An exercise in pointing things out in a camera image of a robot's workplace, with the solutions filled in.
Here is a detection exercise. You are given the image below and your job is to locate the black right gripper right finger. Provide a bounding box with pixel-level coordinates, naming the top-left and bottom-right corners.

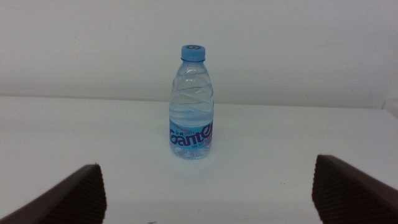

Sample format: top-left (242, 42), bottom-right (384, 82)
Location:
top-left (312, 154), bottom-right (398, 224)

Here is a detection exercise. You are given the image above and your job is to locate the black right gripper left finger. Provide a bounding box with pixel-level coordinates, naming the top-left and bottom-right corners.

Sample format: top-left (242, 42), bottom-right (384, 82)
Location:
top-left (0, 163), bottom-right (108, 224)

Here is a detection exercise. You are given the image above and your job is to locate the clear water bottle blue cap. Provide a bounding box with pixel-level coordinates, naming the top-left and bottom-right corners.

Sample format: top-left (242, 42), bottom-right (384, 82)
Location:
top-left (169, 44), bottom-right (215, 161)

